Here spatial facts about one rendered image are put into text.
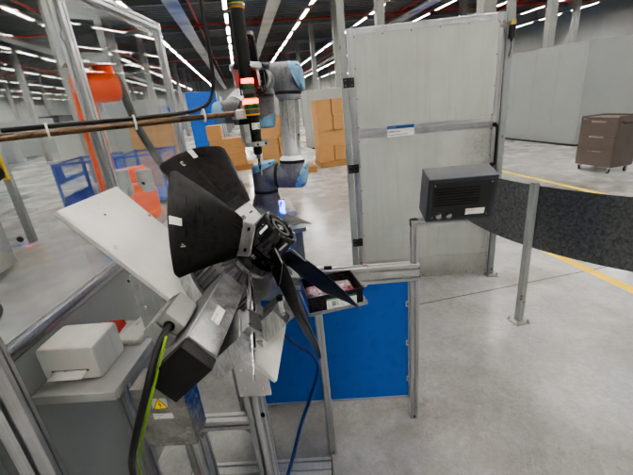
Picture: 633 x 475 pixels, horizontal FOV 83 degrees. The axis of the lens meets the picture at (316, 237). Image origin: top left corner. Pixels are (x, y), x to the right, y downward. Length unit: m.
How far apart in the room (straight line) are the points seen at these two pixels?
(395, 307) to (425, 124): 1.66
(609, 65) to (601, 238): 8.62
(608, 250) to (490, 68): 1.46
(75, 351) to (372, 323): 1.14
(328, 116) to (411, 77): 6.30
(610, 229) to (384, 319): 1.34
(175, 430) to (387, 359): 1.01
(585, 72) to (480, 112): 7.47
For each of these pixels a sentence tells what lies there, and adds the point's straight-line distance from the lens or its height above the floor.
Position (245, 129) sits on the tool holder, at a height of 1.49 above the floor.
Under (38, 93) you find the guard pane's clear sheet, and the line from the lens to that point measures 1.54.
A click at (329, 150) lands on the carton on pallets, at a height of 0.40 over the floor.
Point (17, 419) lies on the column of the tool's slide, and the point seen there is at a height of 0.93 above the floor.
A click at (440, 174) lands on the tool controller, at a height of 1.24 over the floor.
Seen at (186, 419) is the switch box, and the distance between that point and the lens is 1.22.
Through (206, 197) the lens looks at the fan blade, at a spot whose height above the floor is 1.36.
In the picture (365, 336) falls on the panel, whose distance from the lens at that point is 1.75.
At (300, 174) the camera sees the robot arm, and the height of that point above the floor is 1.24.
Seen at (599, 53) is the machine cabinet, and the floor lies 1.95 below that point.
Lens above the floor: 1.54
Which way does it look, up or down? 21 degrees down
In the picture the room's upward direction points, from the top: 6 degrees counter-clockwise
